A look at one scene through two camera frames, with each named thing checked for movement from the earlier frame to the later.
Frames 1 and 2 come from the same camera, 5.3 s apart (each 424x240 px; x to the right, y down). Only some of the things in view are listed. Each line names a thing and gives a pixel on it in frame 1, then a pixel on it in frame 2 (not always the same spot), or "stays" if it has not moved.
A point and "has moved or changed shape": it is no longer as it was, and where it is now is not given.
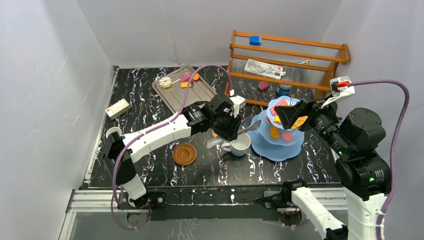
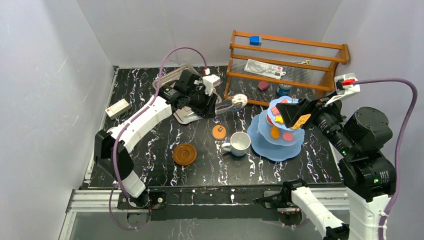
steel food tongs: x=214 y=141 has moved or changed shape
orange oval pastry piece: x=274 y=132 stays
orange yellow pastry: x=277 y=119 stays
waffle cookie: x=299 y=122 stays
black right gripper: x=288 y=113 stays
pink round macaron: x=287 y=136 stays
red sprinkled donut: x=268 y=120 stays
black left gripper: x=224 y=118 -> x=209 y=103
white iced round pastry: x=165 y=82 has moved or changed shape
